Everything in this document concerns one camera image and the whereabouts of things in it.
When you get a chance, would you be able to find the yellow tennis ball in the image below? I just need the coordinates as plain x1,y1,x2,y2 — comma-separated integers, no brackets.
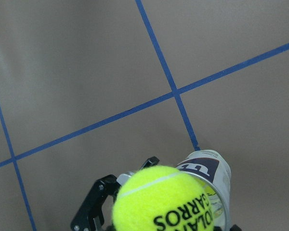
112,166,214,231
197,179,216,196

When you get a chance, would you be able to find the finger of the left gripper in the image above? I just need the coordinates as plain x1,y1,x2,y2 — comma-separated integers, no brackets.
70,156,160,231

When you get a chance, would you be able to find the white blue tennis ball can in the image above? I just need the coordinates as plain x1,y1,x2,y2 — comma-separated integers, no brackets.
176,150,231,231

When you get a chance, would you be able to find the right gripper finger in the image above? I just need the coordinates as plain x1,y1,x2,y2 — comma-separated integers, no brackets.
230,224,242,231

